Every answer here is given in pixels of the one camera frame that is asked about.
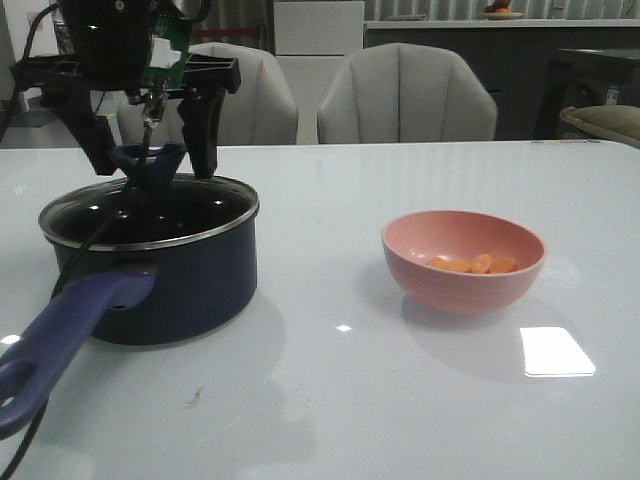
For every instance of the black appliance box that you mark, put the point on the black appliance box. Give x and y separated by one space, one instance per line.
583 78

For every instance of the white refrigerator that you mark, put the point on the white refrigerator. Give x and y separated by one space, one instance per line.
310 38

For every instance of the glass pot lid blue knob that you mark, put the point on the glass pot lid blue knob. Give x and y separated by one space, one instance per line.
164 209

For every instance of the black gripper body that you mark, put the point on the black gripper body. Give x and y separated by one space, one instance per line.
110 43

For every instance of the pink bowl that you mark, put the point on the pink bowl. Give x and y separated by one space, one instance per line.
410 241

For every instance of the left grey upholstered chair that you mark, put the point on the left grey upholstered chair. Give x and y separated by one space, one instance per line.
261 112

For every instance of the fruit plate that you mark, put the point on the fruit plate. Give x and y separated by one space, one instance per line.
500 10

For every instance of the right grey upholstered chair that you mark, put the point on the right grey upholstered chair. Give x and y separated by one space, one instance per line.
405 93

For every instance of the green circuit board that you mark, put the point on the green circuit board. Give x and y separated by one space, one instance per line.
170 39

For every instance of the orange ham slice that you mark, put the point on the orange ham slice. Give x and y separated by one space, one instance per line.
438 262
481 263
460 265
502 265

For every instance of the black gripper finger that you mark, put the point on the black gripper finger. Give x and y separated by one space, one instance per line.
73 106
200 115

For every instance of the red barrier belt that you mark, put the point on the red barrier belt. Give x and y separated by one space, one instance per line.
231 32

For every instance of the beige cushion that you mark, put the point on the beige cushion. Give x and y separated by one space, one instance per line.
615 123

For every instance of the dark kitchen counter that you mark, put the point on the dark kitchen counter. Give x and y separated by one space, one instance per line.
510 57

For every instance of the grey curtain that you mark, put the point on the grey curtain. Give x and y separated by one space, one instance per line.
225 14

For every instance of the dark blue saucepan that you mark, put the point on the dark blue saucepan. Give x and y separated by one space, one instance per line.
147 297

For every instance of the grey upholstered chair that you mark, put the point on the grey upholstered chair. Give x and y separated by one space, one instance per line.
261 112
405 93

